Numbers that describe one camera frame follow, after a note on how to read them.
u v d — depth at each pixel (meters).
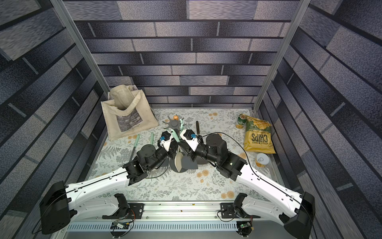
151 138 1.02
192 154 0.56
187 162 0.76
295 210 0.39
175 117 0.62
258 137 0.95
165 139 0.59
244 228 0.71
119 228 0.72
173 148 0.64
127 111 0.84
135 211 0.74
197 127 1.07
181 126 0.60
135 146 0.98
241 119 1.00
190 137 0.52
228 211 0.73
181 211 0.76
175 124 0.60
